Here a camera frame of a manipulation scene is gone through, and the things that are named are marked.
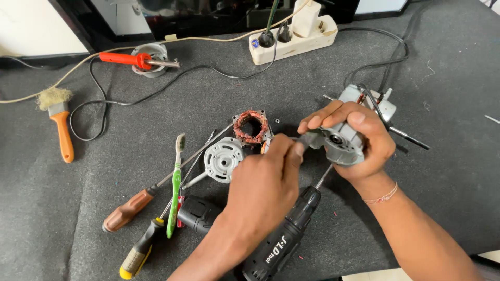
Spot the grey metal motor housing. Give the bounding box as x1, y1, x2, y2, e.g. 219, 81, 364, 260
308, 120, 366, 167

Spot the orange handled paint brush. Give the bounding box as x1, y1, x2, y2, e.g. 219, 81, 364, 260
36, 87, 75, 164

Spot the grey round motor cover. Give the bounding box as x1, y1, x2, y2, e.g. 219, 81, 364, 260
130, 42, 170, 78

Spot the thick black motor cable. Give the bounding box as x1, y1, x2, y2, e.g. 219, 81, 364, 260
338, 27, 410, 131

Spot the green toothbrush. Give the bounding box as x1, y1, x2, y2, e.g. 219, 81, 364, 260
166, 133, 187, 239

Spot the white charger adapter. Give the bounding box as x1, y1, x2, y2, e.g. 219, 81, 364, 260
291, 0, 322, 39

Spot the person's left hand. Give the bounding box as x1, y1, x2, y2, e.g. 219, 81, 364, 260
223, 134, 306, 239

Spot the beige power cable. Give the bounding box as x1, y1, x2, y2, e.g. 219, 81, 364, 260
0, 0, 311, 104

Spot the black cordless drill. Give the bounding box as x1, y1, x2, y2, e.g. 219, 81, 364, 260
177, 164, 335, 281

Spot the brown handled screwdriver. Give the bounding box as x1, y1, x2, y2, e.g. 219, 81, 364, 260
102, 123, 235, 233

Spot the copper wound motor stator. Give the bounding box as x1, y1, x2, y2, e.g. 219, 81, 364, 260
232, 110, 271, 146

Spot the grey motor cover with shaft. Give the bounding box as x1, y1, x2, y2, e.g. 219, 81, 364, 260
181, 137, 246, 190

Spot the thin black power cable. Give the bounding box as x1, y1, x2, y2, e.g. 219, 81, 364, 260
69, 23, 286, 142

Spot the white power strip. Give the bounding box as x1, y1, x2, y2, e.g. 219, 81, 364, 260
249, 14, 339, 66

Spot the red soldering iron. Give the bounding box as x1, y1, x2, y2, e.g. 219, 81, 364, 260
98, 52, 181, 71

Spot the person's right hand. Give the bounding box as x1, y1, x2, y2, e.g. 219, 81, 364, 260
298, 100, 396, 185

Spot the black plug with green cable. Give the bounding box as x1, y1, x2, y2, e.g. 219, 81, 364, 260
258, 0, 280, 48

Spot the thin thread wrist bracelet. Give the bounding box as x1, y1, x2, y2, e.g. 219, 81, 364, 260
362, 181, 398, 205

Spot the small red tester screwdriver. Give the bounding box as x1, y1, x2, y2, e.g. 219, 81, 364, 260
176, 195, 185, 228

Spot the grey fan motor with shaft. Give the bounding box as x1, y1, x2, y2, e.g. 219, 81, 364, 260
323, 84, 430, 151

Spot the black yellow handled screwdriver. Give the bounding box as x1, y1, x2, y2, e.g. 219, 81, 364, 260
119, 129, 216, 280

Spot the grey felt mat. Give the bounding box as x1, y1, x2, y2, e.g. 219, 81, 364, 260
0, 0, 500, 281

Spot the black glossy appliance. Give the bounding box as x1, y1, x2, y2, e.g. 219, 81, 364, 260
48, 0, 361, 54

